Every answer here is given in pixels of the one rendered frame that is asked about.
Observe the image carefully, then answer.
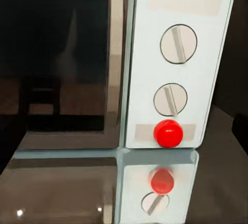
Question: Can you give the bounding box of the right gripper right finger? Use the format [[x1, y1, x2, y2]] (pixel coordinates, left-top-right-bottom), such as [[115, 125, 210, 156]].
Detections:
[[231, 114, 248, 155]]

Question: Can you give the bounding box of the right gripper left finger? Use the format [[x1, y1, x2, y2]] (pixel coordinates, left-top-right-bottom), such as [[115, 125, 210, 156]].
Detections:
[[0, 114, 27, 175]]

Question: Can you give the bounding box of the microwave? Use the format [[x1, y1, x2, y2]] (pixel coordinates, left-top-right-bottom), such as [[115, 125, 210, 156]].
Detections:
[[0, 0, 234, 151]]

